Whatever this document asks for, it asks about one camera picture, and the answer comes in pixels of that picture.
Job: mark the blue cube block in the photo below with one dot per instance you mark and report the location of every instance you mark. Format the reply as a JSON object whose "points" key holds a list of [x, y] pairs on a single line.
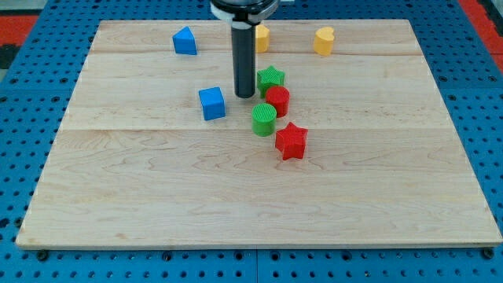
{"points": [[212, 103]]}

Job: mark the yellow pentagon block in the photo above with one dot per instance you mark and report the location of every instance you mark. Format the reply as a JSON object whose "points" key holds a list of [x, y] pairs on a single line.
{"points": [[262, 38]]}

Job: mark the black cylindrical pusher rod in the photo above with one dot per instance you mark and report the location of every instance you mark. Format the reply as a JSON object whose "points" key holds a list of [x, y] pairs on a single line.
{"points": [[243, 51]]}

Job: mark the red star block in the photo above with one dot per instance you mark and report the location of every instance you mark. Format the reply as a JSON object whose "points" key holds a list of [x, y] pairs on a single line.
{"points": [[291, 141]]}

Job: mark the black robot arm flange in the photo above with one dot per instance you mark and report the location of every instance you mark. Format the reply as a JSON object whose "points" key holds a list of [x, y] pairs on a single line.
{"points": [[248, 11]]}

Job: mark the green cylinder block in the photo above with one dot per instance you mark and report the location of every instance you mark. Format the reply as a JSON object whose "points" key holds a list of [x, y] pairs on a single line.
{"points": [[263, 119]]}

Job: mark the red cylinder block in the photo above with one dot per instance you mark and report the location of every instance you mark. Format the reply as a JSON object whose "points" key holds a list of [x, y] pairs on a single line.
{"points": [[279, 98]]}

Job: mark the green star block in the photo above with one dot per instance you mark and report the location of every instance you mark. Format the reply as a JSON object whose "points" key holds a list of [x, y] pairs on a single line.
{"points": [[268, 77]]}

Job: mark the yellow heart block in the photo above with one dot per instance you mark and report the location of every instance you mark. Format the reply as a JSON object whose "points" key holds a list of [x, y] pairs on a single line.
{"points": [[324, 39]]}

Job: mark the light wooden board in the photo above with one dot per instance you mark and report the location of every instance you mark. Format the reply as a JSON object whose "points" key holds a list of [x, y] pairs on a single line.
{"points": [[135, 166]]}

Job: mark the blue triangle block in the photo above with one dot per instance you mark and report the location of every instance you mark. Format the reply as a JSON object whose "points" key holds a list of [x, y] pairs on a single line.
{"points": [[184, 42]]}

